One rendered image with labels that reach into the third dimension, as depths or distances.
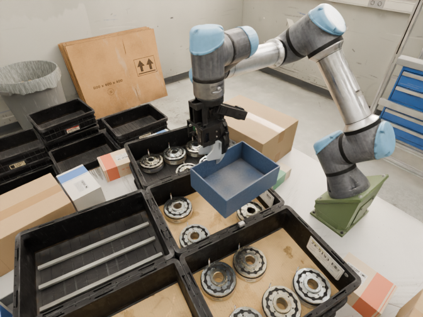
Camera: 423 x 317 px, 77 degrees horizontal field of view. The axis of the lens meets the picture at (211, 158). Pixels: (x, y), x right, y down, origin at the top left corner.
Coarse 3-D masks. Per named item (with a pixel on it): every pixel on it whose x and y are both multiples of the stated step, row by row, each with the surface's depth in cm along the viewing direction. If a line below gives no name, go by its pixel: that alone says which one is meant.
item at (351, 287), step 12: (264, 216) 85; (240, 228) 82; (216, 240) 78; (192, 252) 75; (192, 276) 69; (348, 288) 67; (204, 300) 65; (336, 300) 65; (204, 312) 63; (312, 312) 63; (324, 312) 65
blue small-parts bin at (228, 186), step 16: (240, 144) 81; (224, 160) 80; (240, 160) 84; (256, 160) 79; (272, 160) 74; (192, 176) 73; (208, 176) 79; (224, 176) 79; (240, 176) 79; (256, 176) 79; (272, 176) 72; (208, 192) 69; (224, 192) 74; (240, 192) 65; (256, 192) 71; (224, 208) 65
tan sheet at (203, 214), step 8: (192, 200) 103; (200, 200) 103; (256, 200) 103; (160, 208) 100; (192, 208) 100; (200, 208) 100; (208, 208) 100; (264, 208) 100; (192, 216) 97; (200, 216) 97; (208, 216) 97; (216, 216) 97; (232, 216) 97; (168, 224) 94; (176, 224) 94; (184, 224) 94; (192, 224) 94; (200, 224) 94; (208, 224) 94; (216, 224) 94; (224, 224) 94; (232, 224) 94; (176, 232) 92; (176, 240) 89
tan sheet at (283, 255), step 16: (272, 240) 89; (288, 240) 89; (272, 256) 85; (288, 256) 85; (304, 256) 85; (272, 272) 81; (288, 272) 81; (240, 288) 77; (256, 288) 77; (336, 288) 77; (208, 304) 74; (224, 304) 74; (240, 304) 74; (256, 304) 74
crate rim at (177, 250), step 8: (176, 176) 99; (184, 176) 99; (160, 184) 95; (272, 192) 92; (152, 200) 90; (280, 200) 90; (272, 208) 87; (160, 216) 84; (256, 216) 84; (168, 232) 80; (216, 232) 80; (224, 232) 80; (200, 240) 78; (208, 240) 78; (176, 248) 76; (184, 248) 76; (176, 256) 76
